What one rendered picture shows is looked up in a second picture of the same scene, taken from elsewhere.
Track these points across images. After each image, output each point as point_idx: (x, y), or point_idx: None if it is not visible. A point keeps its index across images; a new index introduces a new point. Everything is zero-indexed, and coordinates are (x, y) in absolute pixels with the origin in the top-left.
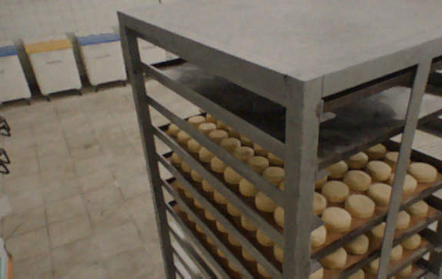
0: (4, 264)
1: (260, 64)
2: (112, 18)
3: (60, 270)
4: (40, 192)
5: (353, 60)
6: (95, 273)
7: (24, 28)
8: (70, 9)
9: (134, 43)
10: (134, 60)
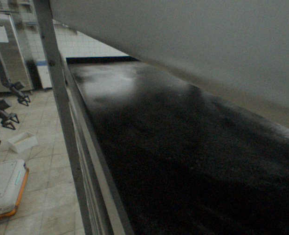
0: (20, 176)
1: None
2: (107, 53)
3: (51, 182)
4: (54, 136)
5: None
6: (69, 188)
7: (65, 53)
8: (88, 46)
9: (48, 25)
10: (49, 48)
